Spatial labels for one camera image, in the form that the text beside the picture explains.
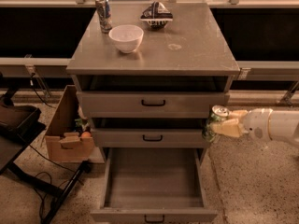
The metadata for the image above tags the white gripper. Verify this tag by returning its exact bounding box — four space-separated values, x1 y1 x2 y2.
210 108 273 141

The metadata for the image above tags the green soda can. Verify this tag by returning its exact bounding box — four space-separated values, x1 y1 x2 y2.
202 105 229 142

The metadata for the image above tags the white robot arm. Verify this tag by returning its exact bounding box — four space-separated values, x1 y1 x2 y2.
210 108 299 147

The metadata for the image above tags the grey drawer cabinet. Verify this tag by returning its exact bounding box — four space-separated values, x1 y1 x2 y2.
65 1 241 165

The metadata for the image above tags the middle grey drawer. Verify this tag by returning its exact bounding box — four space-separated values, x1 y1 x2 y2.
92 129 209 148

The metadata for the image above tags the grey drawer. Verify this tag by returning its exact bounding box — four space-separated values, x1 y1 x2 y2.
77 91 229 119
92 129 209 148
91 148 217 224

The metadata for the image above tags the bottom grey drawer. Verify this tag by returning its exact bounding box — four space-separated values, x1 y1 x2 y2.
91 148 217 224

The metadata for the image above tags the top grey drawer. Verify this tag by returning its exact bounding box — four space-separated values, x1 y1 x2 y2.
77 91 229 119

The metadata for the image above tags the blue silver soda can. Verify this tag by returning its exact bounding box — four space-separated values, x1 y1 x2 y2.
94 0 112 34

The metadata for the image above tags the white bowl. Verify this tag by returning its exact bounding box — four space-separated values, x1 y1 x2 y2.
108 24 144 53

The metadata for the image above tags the orange fruit in box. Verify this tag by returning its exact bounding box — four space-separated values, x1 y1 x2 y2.
81 132 92 138

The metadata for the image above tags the cardboard box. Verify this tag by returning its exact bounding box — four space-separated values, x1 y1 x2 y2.
45 86 94 162

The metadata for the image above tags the black stand with tray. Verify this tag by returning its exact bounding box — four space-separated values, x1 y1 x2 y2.
0 83 91 224

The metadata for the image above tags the black floor cable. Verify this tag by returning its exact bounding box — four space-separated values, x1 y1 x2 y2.
27 75 85 221

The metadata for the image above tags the grey wall rail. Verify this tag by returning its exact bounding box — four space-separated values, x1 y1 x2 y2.
0 58 299 81

